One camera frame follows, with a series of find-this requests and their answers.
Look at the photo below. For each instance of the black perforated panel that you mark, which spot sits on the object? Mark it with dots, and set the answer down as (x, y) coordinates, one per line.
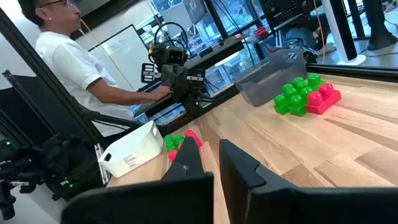
(280, 12)

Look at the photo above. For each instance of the clear grey plastic bin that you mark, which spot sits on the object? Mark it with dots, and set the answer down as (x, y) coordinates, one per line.
(273, 81)

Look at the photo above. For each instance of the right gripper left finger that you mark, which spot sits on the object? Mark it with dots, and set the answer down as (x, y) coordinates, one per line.
(186, 168)

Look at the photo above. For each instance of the green toy building block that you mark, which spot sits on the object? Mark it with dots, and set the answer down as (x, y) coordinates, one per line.
(179, 140)
(169, 143)
(314, 80)
(281, 107)
(298, 109)
(299, 82)

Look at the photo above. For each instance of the red toy building block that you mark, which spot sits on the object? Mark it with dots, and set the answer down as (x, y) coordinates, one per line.
(172, 155)
(323, 102)
(189, 133)

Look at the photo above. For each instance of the red flat object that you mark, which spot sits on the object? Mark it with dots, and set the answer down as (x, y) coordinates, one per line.
(259, 31)

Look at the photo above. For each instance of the black office chair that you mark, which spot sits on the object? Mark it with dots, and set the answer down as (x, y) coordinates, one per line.
(34, 105)

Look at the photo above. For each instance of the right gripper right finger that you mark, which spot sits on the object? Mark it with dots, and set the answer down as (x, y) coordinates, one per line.
(242, 186)

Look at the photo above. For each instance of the white plastic bin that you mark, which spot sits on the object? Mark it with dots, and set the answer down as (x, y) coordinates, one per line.
(133, 155)

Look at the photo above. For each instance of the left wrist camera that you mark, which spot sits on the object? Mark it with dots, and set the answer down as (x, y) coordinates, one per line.
(176, 56)

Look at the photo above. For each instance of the whiteboard with black frame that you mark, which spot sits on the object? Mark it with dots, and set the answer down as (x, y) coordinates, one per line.
(124, 56)

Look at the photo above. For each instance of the black aluminium table frame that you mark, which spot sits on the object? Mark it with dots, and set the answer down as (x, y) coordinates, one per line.
(351, 73)

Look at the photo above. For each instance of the black desk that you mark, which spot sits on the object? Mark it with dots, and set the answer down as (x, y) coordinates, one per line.
(214, 53)

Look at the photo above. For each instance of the white floor stand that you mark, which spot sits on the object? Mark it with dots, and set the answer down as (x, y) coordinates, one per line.
(329, 18)

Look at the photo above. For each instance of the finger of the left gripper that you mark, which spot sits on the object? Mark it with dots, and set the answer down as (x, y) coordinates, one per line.
(181, 81)
(168, 76)

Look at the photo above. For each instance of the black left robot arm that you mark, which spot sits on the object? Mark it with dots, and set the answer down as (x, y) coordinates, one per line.
(192, 104)

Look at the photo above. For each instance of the pink eraser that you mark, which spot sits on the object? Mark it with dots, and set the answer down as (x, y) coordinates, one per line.
(237, 36)

